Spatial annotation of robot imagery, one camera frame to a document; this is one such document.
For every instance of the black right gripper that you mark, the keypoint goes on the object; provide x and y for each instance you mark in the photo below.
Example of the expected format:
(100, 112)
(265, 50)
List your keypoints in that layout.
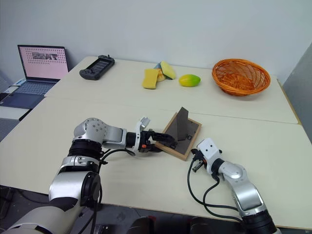
(198, 157)

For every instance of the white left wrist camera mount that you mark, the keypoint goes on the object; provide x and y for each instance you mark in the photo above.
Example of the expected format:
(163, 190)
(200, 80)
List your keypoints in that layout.
(139, 126)

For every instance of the black handheld game controller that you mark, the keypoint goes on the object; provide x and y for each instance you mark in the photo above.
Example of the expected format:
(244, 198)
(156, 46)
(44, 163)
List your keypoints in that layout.
(97, 67)

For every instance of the dark rounded shape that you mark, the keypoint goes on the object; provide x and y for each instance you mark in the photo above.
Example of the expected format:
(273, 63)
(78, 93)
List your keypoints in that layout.
(142, 226)

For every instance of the yellow green toy mango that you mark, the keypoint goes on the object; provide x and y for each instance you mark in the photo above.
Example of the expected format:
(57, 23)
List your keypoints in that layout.
(189, 80)

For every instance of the orange sponge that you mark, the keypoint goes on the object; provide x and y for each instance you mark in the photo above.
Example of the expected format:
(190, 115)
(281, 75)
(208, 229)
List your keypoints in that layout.
(161, 75)

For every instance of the yellow green sponge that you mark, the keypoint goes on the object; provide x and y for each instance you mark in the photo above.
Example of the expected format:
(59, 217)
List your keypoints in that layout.
(168, 69)

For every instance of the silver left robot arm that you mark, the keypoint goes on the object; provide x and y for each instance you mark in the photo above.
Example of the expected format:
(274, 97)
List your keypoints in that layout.
(70, 185)

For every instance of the grey partition panel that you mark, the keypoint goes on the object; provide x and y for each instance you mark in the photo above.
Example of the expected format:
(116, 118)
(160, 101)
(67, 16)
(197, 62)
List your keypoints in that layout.
(299, 92)

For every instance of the orange wicker basket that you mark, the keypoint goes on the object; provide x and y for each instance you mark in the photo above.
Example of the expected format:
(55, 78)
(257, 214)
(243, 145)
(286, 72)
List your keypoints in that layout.
(240, 78)

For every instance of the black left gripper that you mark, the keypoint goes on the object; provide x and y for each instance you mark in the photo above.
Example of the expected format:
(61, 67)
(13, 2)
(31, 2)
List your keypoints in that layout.
(145, 139)

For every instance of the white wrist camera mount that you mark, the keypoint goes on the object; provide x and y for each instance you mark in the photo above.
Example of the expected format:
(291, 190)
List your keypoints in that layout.
(139, 126)
(208, 150)

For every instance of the wooden picture frame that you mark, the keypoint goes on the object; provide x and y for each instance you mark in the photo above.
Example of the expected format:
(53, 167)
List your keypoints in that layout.
(181, 131)

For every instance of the white flat board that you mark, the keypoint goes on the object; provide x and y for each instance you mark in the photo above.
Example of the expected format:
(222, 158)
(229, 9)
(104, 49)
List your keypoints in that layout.
(12, 113)

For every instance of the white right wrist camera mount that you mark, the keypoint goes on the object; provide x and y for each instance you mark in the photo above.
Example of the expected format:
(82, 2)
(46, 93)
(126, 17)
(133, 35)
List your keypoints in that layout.
(208, 150)

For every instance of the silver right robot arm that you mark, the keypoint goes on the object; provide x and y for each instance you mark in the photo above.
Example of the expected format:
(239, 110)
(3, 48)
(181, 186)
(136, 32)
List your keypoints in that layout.
(243, 185)

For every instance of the open laptop pink screen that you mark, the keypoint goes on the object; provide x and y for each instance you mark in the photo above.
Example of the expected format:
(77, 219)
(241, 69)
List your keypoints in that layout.
(44, 63)

